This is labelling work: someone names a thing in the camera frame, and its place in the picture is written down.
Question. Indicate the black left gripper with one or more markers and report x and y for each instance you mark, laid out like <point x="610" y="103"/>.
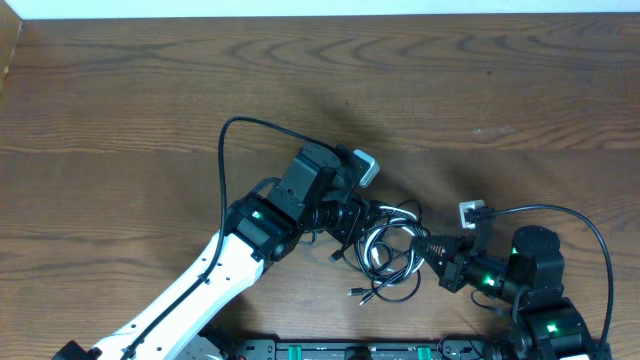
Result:
<point x="354" y="220"/>

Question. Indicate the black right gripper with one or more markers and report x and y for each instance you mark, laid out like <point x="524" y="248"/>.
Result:
<point x="451" y="268"/>

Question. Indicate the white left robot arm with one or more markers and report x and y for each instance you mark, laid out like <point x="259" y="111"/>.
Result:
<point x="316" y="194"/>

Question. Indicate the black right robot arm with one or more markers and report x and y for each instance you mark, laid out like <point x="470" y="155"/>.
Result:
<point x="544" y="324"/>

